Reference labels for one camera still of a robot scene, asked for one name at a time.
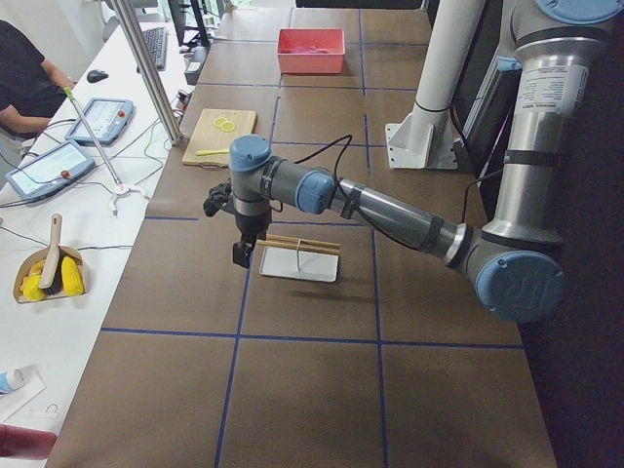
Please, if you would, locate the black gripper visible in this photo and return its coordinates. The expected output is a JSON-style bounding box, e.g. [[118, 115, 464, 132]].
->
[[203, 180, 272, 267]]

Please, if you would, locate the yellow corn toy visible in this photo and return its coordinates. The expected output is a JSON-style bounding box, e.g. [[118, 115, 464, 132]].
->
[[61, 255, 85, 296]]

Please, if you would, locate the aluminium frame post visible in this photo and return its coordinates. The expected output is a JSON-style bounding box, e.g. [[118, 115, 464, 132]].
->
[[111, 0, 183, 147]]

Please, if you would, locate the white tube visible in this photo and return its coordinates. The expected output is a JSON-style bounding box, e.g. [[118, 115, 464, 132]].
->
[[0, 369, 25, 396]]

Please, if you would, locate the teach pendant tablet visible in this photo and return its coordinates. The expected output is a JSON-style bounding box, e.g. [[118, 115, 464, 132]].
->
[[5, 141, 96, 201], [65, 97, 135, 146]]

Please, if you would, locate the white rack tray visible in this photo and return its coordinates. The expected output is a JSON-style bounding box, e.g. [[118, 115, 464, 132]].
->
[[259, 247, 339, 283]]

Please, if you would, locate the pink sponge cloth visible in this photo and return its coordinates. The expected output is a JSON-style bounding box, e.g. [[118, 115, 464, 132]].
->
[[282, 46, 332, 55]]

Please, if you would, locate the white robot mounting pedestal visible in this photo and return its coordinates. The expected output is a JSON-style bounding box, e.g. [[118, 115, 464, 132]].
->
[[385, 0, 486, 170]]

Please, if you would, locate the black keyboard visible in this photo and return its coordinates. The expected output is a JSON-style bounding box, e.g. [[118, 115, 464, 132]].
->
[[142, 26, 168, 71]]

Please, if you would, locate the seated person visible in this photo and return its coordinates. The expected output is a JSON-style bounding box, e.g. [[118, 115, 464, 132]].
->
[[1, 20, 74, 137]]

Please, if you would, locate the wooden rack rod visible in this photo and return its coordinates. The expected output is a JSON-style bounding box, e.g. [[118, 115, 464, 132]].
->
[[259, 234, 340, 248], [256, 240, 340, 255]]

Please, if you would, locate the black computer mouse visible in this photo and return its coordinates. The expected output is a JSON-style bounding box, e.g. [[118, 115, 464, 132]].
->
[[87, 69, 108, 84]]

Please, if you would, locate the long grabber stick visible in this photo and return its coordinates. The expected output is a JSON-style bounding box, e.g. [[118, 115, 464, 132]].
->
[[63, 87, 149, 216]]

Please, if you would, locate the wooden cutting board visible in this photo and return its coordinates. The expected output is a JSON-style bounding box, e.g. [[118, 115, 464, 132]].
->
[[181, 108, 257, 170]]

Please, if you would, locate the yellow plastic knife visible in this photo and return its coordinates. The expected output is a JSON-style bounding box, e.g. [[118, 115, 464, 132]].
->
[[195, 148, 229, 156]]

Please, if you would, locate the pink plastic bin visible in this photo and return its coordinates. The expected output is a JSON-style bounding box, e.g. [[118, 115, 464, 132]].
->
[[277, 28, 346, 75]]

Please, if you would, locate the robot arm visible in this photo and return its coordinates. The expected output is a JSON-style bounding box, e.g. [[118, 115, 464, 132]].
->
[[204, 1, 623, 323]]

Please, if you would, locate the wooden dustpan with brush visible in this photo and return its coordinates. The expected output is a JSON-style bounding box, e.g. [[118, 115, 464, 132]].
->
[[13, 214, 88, 303]]

